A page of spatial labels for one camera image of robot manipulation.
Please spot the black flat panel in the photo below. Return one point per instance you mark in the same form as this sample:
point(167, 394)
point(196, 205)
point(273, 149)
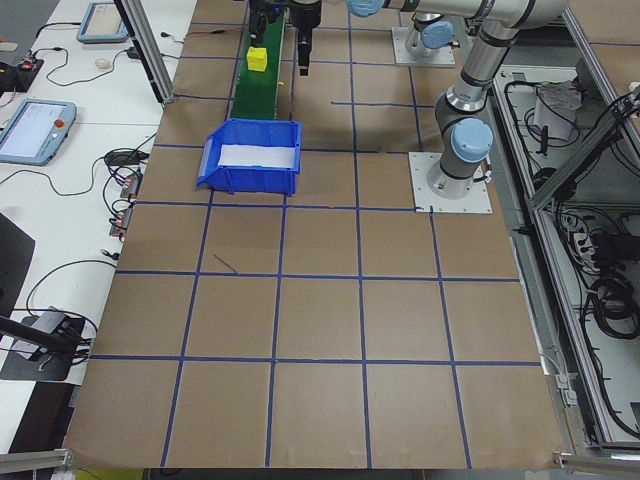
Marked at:
point(15, 260)

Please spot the v-shaped metal bar frame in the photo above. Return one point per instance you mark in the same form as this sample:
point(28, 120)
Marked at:
point(560, 350)

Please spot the black stand base plate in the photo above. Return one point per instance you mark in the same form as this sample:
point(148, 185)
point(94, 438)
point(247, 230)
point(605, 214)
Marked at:
point(50, 367)

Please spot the black power brick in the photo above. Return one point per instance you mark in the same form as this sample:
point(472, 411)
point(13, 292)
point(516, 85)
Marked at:
point(610, 247)

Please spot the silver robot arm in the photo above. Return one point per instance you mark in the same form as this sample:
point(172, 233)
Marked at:
point(475, 65)
point(436, 36)

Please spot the yellow foam block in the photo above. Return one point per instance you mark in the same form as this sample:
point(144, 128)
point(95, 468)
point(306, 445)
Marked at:
point(257, 59)

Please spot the blue-grey teach pendant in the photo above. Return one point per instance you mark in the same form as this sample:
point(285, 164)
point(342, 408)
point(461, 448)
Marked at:
point(102, 20)
point(30, 130)

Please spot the black electronics box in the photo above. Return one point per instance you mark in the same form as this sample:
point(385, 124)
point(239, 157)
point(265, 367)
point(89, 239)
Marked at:
point(20, 75)

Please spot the blue plastic storage bin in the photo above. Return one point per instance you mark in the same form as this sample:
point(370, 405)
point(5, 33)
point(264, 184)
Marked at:
point(250, 182)

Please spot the aluminium profile rail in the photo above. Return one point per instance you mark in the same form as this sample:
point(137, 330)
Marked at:
point(40, 457)

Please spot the white oval object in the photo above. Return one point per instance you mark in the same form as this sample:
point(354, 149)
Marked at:
point(102, 63)

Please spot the small beige object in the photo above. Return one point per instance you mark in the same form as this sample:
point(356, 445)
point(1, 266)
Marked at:
point(7, 46)

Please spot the grey usb hub strip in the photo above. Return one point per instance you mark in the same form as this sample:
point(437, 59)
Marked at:
point(121, 221)
point(131, 186)

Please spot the white plastic container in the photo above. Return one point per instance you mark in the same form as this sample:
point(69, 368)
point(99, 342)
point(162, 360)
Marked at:
point(550, 120)

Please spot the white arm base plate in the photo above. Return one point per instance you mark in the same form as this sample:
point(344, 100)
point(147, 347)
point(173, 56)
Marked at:
point(400, 50)
point(470, 202)

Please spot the black power adapter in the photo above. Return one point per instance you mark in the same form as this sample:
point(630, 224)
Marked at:
point(133, 52)

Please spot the small camera mount box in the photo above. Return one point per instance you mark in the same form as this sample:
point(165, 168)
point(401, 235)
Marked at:
point(47, 320)

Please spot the diagonal aluminium profile bar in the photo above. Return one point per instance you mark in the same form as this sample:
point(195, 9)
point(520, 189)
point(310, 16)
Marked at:
point(575, 165)

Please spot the green conveyor belt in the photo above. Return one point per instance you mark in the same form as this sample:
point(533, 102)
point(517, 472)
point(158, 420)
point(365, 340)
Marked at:
point(255, 95)

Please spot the aluminium profile camera post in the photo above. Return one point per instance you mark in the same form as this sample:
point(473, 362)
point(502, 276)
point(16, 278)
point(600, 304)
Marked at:
point(150, 55)

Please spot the aluminium profile end bracket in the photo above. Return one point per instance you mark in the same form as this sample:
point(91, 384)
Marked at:
point(600, 461)

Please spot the white power strip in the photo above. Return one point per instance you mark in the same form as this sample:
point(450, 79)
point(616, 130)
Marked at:
point(580, 245)

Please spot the white foam pad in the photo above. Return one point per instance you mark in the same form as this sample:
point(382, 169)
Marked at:
point(255, 156)

